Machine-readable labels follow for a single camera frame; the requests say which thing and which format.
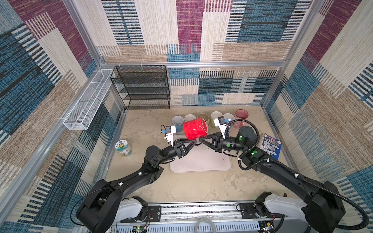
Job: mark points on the pink patterned mug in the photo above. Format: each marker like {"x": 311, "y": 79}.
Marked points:
{"x": 240, "y": 114}

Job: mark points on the white plastic tray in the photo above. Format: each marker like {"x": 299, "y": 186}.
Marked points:
{"x": 200, "y": 159}

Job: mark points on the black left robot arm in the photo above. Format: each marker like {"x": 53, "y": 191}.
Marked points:
{"x": 107, "y": 202}

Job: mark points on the small labelled jar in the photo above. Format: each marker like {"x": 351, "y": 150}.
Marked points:
{"x": 124, "y": 148}

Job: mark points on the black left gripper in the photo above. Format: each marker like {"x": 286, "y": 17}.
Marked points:
{"x": 179, "y": 149}

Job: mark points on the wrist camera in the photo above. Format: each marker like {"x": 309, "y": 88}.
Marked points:
{"x": 169, "y": 131}
{"x": 222, "y": 123}

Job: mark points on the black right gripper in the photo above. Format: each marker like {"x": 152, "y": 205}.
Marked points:
{"x": 218, "y": 142}

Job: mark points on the white mug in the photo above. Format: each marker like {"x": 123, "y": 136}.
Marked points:
{"x": 189, "y": 117}

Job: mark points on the blue polka dot mug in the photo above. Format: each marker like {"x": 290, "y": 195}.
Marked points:
{"x": 178, "y": 122}

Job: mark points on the white wire mesh basket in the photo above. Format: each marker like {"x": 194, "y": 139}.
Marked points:
{"x": 83, "y": 112}

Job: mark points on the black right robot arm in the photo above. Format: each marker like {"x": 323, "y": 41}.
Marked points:
{"x": 318, "y": 204}

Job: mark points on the red mug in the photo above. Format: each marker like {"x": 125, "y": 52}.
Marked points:
{"x": 196, "y": 128}

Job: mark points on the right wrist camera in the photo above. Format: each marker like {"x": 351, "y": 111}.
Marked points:
{"x": 222, "y": 123}

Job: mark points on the green mug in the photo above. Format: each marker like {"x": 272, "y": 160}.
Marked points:
{"x": 214, "y": 115}

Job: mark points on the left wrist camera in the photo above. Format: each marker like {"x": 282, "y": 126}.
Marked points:
{"x": 169, "y": 131}

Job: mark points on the beige ceramic teapot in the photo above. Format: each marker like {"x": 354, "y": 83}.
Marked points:
{"x": 205, "y": 117}

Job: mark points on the black wire mesh shelf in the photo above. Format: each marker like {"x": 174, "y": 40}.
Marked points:
{"x": 142, "y": 87}

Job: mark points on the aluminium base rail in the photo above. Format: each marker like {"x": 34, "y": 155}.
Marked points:
{"x": 211, "y": 217}

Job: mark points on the purple mug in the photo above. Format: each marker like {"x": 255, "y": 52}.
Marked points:
{"x": 229, "y": 117}

